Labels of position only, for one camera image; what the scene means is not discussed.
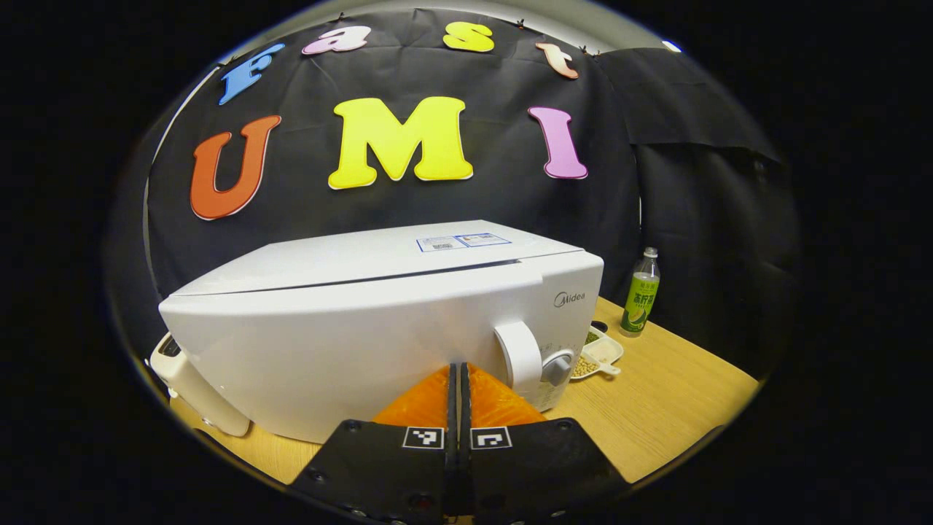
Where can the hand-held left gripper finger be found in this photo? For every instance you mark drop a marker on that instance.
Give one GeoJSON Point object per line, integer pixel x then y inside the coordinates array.
{"type": "Point", "coordinates": [451, 474]}
{"type": "Point", "coordinates": [464, 474]}

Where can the white microwave oven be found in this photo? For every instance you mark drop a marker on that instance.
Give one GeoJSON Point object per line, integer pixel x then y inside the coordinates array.
{"type": "Point", "coordinates": [364, 335]}

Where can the white divided bean dish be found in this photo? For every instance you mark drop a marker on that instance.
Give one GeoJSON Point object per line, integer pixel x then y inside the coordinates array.
{"type": "Point", "coordinates": [605, 354]}

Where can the green drink bottle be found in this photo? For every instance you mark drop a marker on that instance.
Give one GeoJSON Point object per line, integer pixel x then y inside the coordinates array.
{"type": "Point", "coordinates": [640, 306]}

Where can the white toaster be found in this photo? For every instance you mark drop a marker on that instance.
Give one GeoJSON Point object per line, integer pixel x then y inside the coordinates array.
{"type": "Point", "coordinates": [197, 394]}

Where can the ceiling light panel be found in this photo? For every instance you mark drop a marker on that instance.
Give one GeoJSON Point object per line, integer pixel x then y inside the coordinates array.
{"type": "Point", "coordinates": [671, 46]}

